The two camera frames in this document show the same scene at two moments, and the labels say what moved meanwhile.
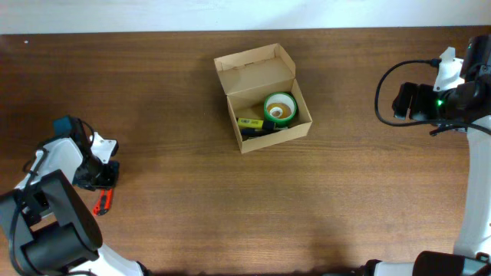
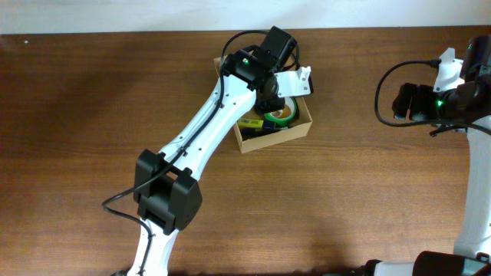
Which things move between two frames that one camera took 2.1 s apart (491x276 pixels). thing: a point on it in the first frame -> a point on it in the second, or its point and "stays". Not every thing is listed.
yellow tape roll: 279,110 stays
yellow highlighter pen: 246,123 stays
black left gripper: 109,181 -> 267,103
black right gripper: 422,92 stays
